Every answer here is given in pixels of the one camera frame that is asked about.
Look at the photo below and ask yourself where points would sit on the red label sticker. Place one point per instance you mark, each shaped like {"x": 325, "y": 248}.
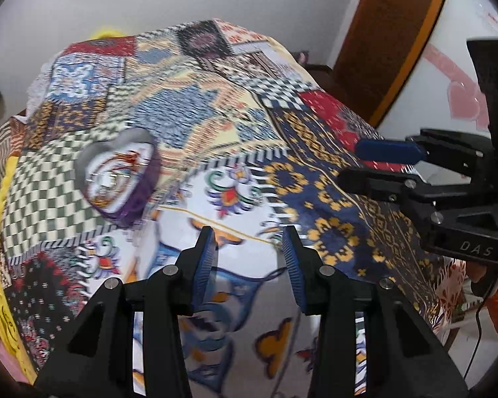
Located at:
{"x": 491, "y": 18}

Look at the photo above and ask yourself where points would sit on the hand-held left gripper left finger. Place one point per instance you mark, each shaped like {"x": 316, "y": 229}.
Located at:
{"x": 203, "y": 265}

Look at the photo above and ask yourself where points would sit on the yellow cloth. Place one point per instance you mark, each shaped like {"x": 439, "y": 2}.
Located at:
{"x": 2, "y": 232}

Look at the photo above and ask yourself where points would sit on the purple heart-shaped tin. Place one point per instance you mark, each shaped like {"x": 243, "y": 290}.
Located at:
{"x": 139, "y": 199}

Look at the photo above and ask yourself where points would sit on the yellow pillow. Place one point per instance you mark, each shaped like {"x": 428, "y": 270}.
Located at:
{"x": 104, "y": 32}

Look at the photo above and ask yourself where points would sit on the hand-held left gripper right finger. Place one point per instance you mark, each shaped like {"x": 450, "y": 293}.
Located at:
{"x": 295, "y": 265}

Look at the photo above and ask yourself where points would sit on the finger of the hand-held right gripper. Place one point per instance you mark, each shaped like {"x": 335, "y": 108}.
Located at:
{"x": 373, "y": 182}
{"x": 388, "y": 150}

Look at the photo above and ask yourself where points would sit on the brown wooden door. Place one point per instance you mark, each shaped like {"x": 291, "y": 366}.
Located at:
{"x": 394, "y": 37}

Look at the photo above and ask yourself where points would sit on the patchwork printed blanket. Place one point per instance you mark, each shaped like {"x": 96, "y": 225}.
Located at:
{"x": 232, "y": 103}

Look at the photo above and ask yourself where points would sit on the person's right hand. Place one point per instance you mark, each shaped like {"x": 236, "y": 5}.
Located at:
{"x": 476, "y": 275}

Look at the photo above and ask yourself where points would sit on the orange striped cloth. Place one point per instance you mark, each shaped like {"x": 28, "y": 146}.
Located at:
{"x": 2, "y": 149}

